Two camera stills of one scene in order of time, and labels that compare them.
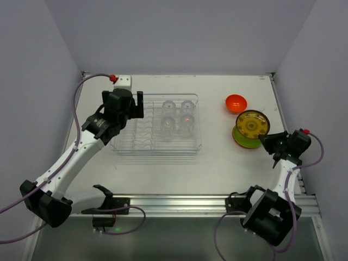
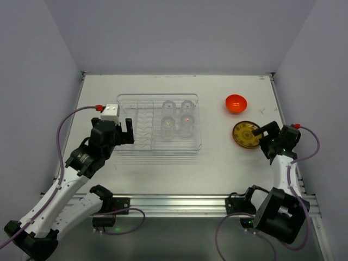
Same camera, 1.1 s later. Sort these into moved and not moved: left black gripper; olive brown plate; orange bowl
Moved: left black gripper; olive brown plate
Not moved: orange bowl
